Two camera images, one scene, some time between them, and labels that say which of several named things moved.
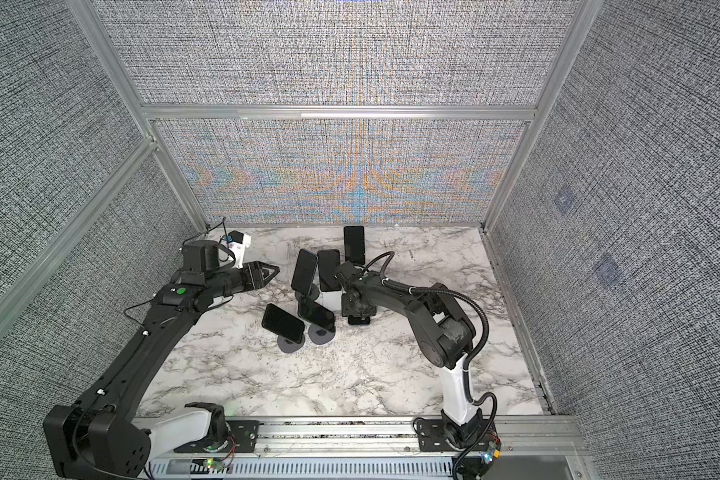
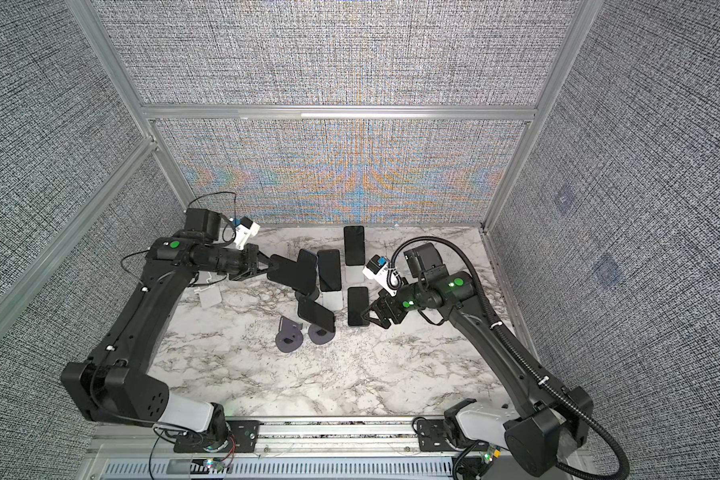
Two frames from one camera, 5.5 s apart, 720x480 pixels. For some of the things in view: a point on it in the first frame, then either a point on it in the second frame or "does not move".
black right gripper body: [349, 308] → [396, 306]
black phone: [281, 322] → [287, 271]
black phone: [329, 261] does not move
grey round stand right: [319, 335] does not move
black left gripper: [254, 273] → [252, 258]
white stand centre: [331, 299] does not move
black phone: [304, 271] does not move
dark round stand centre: [313, 293] does not move
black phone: [316, 314] does not move
